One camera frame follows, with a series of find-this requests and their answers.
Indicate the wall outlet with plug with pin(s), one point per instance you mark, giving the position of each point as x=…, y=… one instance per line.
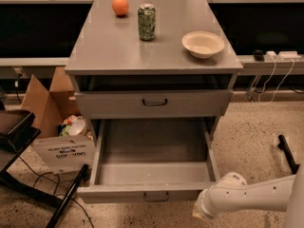
x=19, y=75

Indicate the grey drawer cabinet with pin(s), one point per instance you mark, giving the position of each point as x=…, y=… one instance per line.
x=110, y=56

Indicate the black stand frame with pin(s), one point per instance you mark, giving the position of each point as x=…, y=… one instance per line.
x=16, y=134

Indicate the grey drawer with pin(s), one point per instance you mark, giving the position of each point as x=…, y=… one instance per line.
x=153, y=104
x=152, y=160

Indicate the white paper bowl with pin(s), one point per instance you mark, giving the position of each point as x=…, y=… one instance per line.
x=202, y=44

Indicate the brown cardboard box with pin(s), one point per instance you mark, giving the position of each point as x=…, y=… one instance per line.
x=50, y=107

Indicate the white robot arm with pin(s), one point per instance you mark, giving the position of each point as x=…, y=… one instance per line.
x=232, y=193

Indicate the orange fruit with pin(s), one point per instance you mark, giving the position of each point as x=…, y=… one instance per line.
x=120, y=7

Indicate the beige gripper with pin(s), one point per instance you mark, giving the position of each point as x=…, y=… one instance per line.
x=201, y=205

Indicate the white crumpled trash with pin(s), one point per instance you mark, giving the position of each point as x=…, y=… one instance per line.
x=73, y=126

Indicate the black small device on ledge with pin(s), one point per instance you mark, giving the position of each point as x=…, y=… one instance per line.
x=258, y=55

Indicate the green soda can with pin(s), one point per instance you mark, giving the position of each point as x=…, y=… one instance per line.
x=146, y=21

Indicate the black bar right floor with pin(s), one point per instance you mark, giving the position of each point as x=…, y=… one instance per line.
x=282, y=145

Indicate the white power adapter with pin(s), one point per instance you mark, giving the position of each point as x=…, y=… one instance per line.
x=283, y=56

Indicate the grey top drawer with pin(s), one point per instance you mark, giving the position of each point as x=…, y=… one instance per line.
x=153, y=104

